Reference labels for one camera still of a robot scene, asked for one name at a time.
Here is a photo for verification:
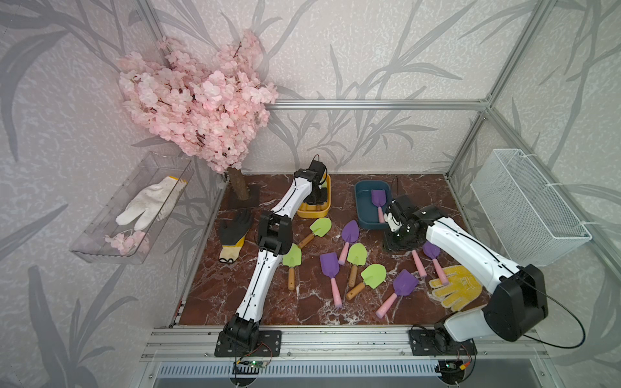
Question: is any yellow plastic storage box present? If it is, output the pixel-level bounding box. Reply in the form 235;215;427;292
297;174;332;219

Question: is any purple shovel pink handle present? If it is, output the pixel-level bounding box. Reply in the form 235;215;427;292
371;189;387;223
376;270;419;318
320;252;343;308
422;241;449;286
412;250;427;278
338;220;359;266

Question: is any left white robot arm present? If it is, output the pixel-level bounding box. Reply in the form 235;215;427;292
223;159;327;350

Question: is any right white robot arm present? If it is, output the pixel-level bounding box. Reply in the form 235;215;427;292
383;195;548;342

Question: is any dark teal storage box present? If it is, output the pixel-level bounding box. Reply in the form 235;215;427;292
354;180;392;231

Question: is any yellow dotted work glove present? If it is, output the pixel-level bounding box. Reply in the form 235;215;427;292
430;265;483;312

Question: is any black and yellow glove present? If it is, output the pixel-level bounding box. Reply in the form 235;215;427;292
218;210;253;264

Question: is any pink cherry blossom tree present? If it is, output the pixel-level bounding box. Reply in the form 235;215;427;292
119;30;278;200

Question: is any white cotton glove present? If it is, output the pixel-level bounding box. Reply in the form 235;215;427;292
116;176;187;231

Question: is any pink blossom sprig on shelf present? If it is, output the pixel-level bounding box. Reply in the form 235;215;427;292
104;230;150;256

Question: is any green shovel wooden handle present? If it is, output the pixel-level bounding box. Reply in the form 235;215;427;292
282;244;302;291
347;242;367;288
299;218;332;249
346;264;387;301

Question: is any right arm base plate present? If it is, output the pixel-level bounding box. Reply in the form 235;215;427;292
409;325;478;358

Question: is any white wire mesh basket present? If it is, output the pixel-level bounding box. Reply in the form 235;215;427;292
471;149;592;267

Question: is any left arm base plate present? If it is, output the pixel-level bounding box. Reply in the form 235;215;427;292
214;330;283;357

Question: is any aluminium front rail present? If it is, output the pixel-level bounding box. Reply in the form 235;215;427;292
140;325;550;362

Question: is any clear acrylic wall shelf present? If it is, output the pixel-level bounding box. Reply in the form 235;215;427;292
70;152;194;264

